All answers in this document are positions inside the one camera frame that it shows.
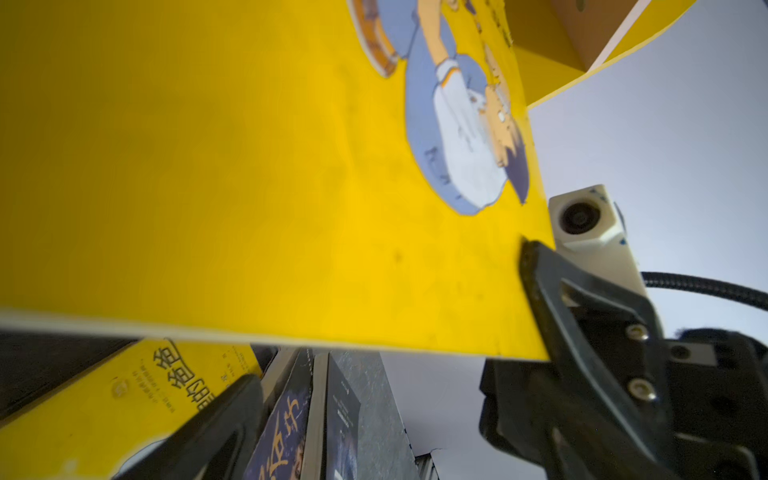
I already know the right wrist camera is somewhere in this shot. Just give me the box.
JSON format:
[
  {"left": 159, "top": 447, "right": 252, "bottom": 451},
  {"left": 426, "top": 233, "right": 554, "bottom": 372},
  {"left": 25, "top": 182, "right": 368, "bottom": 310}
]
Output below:
[{"left": 548, "top": 184, "right": 647, "bottom": 296}]

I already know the black wolf cover book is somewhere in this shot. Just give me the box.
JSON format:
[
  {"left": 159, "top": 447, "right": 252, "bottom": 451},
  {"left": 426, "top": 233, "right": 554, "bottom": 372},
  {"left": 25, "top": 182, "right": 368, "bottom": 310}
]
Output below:
[{"left": 300, "top": 353, "right": 361, "bottom": 480}]

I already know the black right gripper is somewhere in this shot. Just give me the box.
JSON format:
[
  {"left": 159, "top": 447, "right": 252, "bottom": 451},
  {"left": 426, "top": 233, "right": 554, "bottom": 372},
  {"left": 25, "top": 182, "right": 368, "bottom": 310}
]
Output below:
[{"left": 479, "top": 241, "right": 767, "bottom": 479}]

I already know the yellow cartoon cover book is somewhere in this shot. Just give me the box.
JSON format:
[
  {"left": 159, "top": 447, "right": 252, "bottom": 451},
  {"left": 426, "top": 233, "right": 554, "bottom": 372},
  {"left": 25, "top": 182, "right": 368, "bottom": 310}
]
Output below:
[{"left": 1, "top": 1, "right": 553, "bottom": 361}]

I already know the purple portrait cover book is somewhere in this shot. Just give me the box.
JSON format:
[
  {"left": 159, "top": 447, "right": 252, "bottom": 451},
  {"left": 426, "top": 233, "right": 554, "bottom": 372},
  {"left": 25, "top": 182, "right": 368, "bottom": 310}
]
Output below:
[{"left": 244, "top": 349, "right": 314, "bottom": 479}]

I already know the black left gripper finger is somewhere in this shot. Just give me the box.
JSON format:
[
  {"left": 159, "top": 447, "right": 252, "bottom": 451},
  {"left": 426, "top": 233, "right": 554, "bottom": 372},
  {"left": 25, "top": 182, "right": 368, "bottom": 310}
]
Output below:
[{"left": 117, "top": 374, "right": 264, "bottom": 479}]

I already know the yellow wooden bookshelf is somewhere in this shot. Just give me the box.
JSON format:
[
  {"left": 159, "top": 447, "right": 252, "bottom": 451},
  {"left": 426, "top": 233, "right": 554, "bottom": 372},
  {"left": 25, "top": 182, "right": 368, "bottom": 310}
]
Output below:
[{"left": 505, "top": 0, "right": 695, "bottom": 108}]

